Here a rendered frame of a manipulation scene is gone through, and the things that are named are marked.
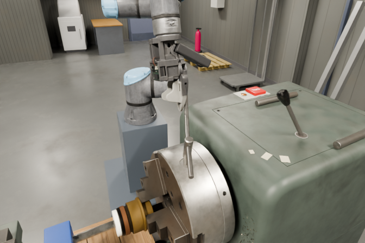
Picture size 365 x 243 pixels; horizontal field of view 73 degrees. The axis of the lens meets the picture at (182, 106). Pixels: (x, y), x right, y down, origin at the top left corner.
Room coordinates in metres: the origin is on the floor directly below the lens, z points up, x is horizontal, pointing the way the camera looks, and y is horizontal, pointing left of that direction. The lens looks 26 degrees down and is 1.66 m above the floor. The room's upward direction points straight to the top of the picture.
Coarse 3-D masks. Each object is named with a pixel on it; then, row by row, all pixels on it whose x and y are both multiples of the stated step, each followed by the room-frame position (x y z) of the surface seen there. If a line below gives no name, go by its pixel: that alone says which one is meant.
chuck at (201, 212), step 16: (160, 160) 0.56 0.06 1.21; (176, 160) 0.53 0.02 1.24; (192, 160) 0.53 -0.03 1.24; (176, 176) 0.47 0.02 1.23; (208, 176) 0.49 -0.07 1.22; (176, 192) 0.47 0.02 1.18; (192, 192) 0.45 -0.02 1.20; (208, 192) 0.45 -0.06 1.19; (176, 208) 0.47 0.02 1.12; (192, 208) 0.42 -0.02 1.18; (208, 208) 0.43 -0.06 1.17; (192, 224) 0.40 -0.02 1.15; (208, 224) 0.41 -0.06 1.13; (208, 240) 0.40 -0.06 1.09
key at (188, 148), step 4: (184, 108) 0.63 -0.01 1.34; (184, 112) 0.61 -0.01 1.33; (188, 120) 0.59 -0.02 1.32; (188, 124) 0.58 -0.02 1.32; (188, 128) 0.56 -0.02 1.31; (188, 132) 0.55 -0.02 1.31; (188, 148) 0.49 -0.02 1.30; (188, 152) 0.48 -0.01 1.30; (188, 156) 0.46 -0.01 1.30; (188, 160) 0.45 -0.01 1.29; (188, 164) 0.44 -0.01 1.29; (192, 164) 0.44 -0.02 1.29; (188, 168) 0.43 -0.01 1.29; (192, 168) 0.43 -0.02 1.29; (188, 172) 0.42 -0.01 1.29; (192, 172) 0.42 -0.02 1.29; (188, 176) 0.41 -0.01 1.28; (192, 176) 0.41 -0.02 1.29
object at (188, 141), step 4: (188, 136) 0.51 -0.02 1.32; (188, 140) 0.50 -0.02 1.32; (192, 140) 0.50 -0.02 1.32; (184, 144) 0.50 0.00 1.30; (188, 144) 0.50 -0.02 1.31; (192, 144) 0.50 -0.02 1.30; (184, 148) 0.50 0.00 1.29; (184, 152) 0.50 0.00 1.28; (184, 156) 0.51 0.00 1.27; (184, 160) 0.51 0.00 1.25; (184, 164) 0.51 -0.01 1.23
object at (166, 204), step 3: (168, 198) 0.56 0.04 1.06; (165, 201) 0.55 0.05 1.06; (168, 201) 0.55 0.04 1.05; (171, 201) 0.55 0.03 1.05; (156, 204) 0.54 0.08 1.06; (159, 204) 0.54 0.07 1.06; (162, 204) 0.54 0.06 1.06; (165, 204) 0.54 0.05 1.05; (168, 204) 0.54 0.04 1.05; (171, 204) 0.55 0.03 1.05; (153, 207) 0.53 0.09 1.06; (156, 207) 0.53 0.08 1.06; (159, 207) 0.53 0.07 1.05; (162, 207) 0.53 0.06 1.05; (165, 207) 0.53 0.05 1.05; (156, 210) 0.52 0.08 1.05
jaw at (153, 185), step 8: (152, 160) 0.57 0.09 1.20; (144, 168) 0.57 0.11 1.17; (152, 168) 0.56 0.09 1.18; (160, 168) 0.56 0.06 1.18; (152, 176) 0.54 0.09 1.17; (160, 176) 0.55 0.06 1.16; (144, 184) 0.52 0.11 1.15; (152, 184) 0.53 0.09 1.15; (160, 184) 0.53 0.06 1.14; (136, 192) 0.52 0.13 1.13; (144, 192) 0.51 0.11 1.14; (152, 192) 0.52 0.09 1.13; (160, 192) 0.52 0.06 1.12; (144, 200) 0.50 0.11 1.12
